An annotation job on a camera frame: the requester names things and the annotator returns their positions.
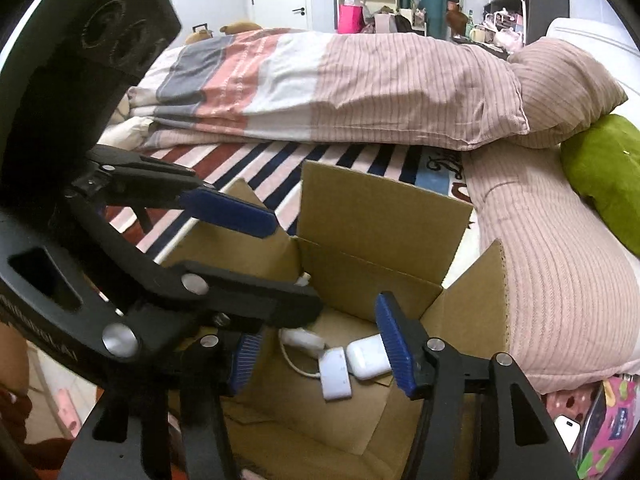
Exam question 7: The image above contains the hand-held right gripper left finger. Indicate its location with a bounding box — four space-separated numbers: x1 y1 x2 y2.
60 327 266 480

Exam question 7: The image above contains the person's left hand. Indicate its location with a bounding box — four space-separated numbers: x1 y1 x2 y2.
0 322 30 406

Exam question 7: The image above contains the white smartphone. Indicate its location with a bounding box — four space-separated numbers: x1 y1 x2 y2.
552 414 582 453

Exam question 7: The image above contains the white charger plug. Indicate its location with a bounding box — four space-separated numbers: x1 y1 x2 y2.
280 327 326 351

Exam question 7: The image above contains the pink grey striped quilt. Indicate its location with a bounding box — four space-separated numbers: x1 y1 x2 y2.
127 30 531 151

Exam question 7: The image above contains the white bed headboard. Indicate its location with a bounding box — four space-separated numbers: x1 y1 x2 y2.
545 17 640 111

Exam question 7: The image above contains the green plush pillow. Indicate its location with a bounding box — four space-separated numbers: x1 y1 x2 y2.
560 114 640 256

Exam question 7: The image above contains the white adapter hub with cable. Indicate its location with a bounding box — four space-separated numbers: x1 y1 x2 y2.
281 342 353 402

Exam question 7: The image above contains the white earbuds case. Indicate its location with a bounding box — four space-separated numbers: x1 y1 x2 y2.
346 340 393 378

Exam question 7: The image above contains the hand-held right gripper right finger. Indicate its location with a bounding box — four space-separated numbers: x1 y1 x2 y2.
375 291 581 480

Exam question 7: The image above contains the brown cardboard box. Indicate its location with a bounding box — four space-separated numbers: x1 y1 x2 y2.
160 160 511 480

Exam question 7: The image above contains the pink gift bag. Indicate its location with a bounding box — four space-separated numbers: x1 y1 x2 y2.
338 4 366 35

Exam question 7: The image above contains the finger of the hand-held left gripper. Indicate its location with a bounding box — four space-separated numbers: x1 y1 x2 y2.
100 259 323 358
72 144 280 240

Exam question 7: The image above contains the striped fleece blanket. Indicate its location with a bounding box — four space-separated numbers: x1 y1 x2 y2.
102 142 476 266

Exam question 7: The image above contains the colourful patterned bag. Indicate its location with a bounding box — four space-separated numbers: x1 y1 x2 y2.
575 375 640 480

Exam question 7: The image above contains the brown plush toy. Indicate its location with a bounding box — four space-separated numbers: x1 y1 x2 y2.
446 2 470 38

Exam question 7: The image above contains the pink striped pillow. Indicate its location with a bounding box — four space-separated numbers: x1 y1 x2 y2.
507 37 628 148
462 145 640 393

